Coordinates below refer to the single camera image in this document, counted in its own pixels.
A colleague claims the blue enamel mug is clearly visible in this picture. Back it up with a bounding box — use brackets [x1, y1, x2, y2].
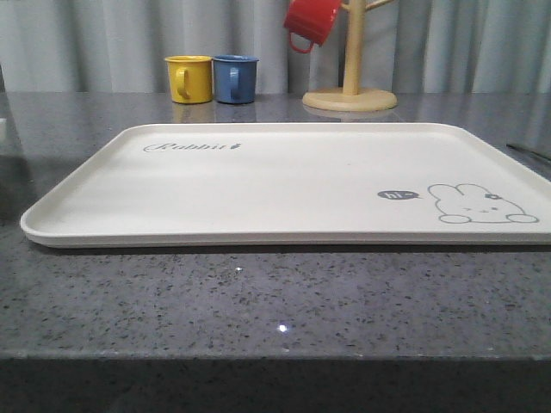
[213, 55, 259, 104]

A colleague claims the yellow enamel mug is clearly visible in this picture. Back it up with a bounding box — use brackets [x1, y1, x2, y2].
[164, 55, 213, 104]

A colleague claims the cream rabbit serving tray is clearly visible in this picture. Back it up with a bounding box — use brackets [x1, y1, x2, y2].
[20, 123, 550, 248]

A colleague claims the silver metal fork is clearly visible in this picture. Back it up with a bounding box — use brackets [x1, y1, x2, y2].
[506, 143, 551, 163]

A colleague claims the wooden mug tree stand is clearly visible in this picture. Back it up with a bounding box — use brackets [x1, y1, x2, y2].
[302, 0, 398, 112]

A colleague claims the red enamel mug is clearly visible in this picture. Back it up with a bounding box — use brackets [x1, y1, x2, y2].
[283, 0, 341, 54]

